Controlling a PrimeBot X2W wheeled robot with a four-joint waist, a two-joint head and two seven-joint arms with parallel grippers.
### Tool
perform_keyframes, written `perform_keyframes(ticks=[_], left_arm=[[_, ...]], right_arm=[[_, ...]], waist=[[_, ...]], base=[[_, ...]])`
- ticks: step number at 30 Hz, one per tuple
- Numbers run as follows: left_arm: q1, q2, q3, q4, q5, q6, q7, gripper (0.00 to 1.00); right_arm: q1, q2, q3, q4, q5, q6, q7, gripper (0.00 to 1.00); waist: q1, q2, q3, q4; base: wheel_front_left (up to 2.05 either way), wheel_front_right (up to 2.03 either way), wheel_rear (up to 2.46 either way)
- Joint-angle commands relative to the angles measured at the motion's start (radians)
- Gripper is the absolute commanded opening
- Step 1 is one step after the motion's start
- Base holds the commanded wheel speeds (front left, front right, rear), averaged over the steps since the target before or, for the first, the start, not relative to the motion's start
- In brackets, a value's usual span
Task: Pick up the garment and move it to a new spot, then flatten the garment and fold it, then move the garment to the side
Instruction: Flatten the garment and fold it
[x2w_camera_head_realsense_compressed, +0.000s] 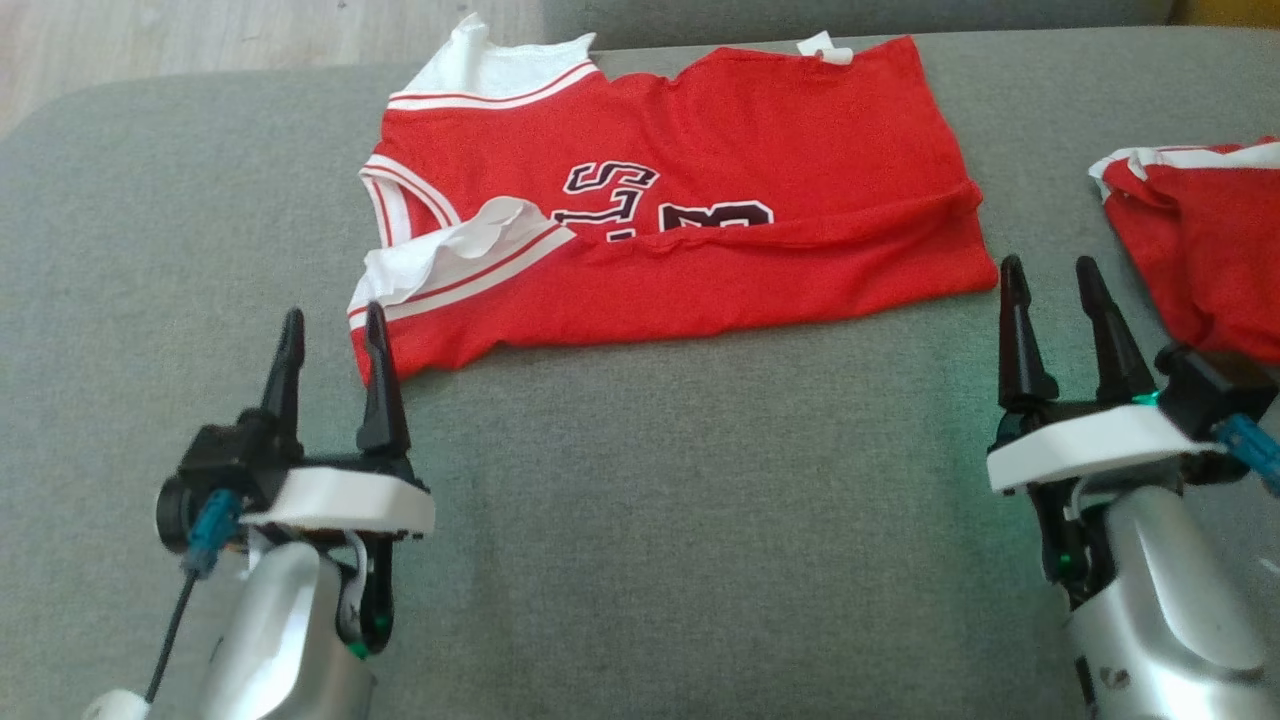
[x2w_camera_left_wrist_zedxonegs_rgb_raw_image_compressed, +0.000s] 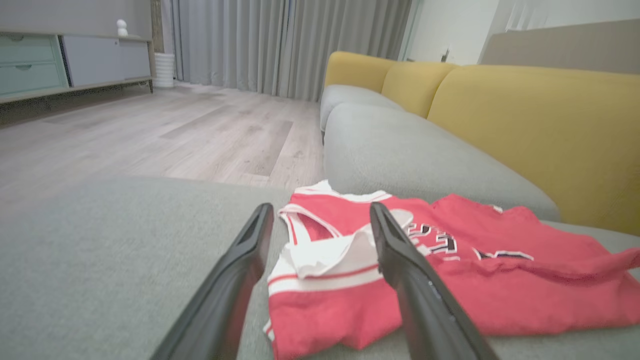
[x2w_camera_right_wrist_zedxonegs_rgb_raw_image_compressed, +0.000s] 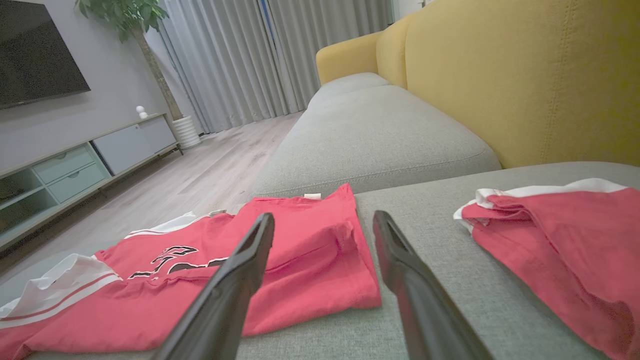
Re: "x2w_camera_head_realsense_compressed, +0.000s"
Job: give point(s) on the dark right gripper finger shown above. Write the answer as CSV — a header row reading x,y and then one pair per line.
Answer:
x,y
1020,350
1115,350

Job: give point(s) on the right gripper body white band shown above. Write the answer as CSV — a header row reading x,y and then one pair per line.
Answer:
x,y
1090,445

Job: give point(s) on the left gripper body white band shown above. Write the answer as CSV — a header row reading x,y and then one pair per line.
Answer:
x,y
350,500

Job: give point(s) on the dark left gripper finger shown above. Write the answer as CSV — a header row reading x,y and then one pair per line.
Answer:
x,y
382,400
285,390

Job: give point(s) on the red shorts white trim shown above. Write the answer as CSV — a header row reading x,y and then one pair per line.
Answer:
x,y
1210,250

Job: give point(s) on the red basketball jersey black print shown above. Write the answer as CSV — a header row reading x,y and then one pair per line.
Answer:
x,y
800,130

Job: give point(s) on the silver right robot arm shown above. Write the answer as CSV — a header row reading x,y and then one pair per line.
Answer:
x,y
1160,600

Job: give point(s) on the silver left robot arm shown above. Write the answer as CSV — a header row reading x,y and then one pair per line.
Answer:
x,y
280,640

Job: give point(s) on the grey fabric sofa seat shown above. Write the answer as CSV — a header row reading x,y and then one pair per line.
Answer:
x,y
700,500

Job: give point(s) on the yellow panel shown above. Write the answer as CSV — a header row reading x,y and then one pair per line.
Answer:
x,y
1225,10

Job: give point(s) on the grey sofa back cushion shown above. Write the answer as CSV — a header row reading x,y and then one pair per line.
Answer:
x,y
700,15

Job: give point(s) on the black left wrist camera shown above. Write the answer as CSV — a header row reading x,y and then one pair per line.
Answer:
x,y
225,455

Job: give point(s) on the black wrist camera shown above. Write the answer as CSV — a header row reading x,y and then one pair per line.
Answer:
x,y
225,455
1215,385

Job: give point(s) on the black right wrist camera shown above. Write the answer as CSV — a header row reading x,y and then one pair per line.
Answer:
x,y
1215,385

